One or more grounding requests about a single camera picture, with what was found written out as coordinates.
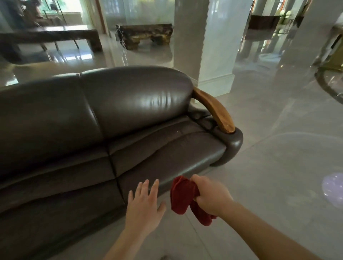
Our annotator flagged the curved wooden sofa armrest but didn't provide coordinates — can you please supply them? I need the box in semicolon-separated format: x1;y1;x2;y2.
192;86;236;134

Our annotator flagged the chair with thin metal legs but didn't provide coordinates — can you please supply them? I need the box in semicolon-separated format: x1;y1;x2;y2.
24;0;81;51

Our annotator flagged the round dark-rimmed table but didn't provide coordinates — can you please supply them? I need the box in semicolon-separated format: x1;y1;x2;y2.
314;64;343;105

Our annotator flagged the long dark wooden table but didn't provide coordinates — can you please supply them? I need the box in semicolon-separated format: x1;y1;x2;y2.
0;27;103;64

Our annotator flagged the dark brown leather sofa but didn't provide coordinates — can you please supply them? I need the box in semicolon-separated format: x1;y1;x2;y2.
0;66;244;260

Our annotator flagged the red cloth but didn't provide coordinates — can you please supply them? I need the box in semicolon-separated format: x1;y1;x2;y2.
170;175;217;227

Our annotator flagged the gold framed chair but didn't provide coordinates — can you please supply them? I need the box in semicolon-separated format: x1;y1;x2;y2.
320;25;343;73

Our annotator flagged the person's left forearm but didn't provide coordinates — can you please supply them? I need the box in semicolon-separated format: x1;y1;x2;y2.
103;228;158;260

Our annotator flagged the person's right hand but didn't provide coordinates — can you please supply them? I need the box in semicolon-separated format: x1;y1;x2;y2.
190;174;234;217

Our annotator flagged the rustic carved wooden bench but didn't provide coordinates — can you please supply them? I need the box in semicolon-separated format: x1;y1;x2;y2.
115;23;173;50

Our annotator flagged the white square pillar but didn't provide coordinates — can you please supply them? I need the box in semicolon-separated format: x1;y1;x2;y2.
277;0;343;71
173;0;254;97

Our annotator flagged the person's right forearm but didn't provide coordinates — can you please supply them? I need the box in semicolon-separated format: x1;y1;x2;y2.
214;201;323;260

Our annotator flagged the dark wooden console table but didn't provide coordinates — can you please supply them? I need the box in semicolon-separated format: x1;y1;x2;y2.
242;15;282;54

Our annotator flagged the person's left hand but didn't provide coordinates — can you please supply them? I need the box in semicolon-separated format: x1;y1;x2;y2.
125;179;167;237

